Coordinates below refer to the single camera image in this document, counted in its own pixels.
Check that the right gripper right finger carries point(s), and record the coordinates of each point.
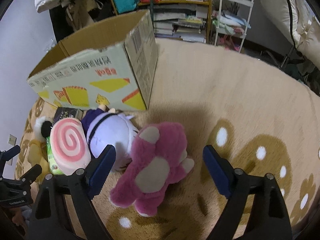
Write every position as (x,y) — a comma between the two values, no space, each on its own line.
(268,219)

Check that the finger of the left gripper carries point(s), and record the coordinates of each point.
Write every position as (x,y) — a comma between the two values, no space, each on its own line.
(9,154)
(32,174)

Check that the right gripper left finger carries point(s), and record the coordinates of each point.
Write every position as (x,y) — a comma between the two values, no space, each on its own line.
(50,218)

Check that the yellow dog plush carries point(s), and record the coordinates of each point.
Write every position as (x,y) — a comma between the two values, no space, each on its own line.
(38,155)

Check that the green tissue pack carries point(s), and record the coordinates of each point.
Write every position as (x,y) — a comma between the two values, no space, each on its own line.
(53,167)

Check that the white black fluffy plush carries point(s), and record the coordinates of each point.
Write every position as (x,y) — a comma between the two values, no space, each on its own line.
(42,128)

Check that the pink swirl roll plush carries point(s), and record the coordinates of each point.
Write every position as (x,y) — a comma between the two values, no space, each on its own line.
(69,146)

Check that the black Face tissue pack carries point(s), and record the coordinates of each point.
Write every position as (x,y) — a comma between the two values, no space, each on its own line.
(67,112)

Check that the purple white-haired doll plush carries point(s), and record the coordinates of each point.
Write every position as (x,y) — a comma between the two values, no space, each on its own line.
(104,128)

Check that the pink bear plush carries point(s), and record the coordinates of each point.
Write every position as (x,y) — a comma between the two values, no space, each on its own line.
(159,158)

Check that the person left hand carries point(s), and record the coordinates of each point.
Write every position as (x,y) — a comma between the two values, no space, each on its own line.
(17,218)

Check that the printed cardboard box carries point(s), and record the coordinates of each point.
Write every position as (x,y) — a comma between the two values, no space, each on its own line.
(110,62)

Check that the beige tote bag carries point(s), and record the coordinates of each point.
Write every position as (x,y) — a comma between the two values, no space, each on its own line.
(82,13)

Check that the stack of books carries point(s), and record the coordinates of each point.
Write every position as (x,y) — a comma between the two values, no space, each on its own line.
(186,22)

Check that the white rolling cart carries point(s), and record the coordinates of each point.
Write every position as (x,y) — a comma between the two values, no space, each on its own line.
(230,22)

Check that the yellow wooden bookshelf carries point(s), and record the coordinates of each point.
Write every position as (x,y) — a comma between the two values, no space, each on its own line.
(185,2)

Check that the green pole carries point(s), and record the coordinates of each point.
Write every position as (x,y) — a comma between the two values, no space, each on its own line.
(151,11)

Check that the wall outlet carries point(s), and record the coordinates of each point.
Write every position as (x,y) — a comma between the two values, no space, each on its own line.
(12,140)

